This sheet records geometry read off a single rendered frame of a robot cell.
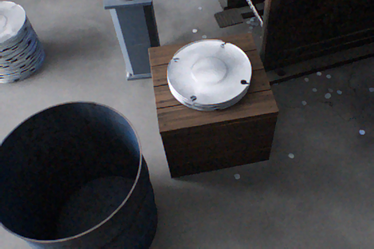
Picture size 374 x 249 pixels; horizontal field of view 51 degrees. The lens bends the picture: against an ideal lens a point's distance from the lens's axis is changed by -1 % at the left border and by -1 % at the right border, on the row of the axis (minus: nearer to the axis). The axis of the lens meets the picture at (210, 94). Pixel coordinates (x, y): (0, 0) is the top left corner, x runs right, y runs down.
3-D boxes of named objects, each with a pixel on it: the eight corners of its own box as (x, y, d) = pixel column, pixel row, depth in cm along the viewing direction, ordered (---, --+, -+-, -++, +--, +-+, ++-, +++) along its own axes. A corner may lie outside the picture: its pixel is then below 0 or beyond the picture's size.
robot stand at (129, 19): (125, 81, 186) (103, 7, 150) (126, 51, 197) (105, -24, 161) (165, 76, 187) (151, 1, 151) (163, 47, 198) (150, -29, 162)
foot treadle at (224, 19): (220, 35, 186) (220, 27, 182) (213, 21, 192) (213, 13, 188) (332, 7, 196) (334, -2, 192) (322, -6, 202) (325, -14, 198)
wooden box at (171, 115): (170, 178, 156) (159, 132, 128) (159, 101, 178) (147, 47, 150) (269, 159, 159) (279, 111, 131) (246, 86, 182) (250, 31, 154)
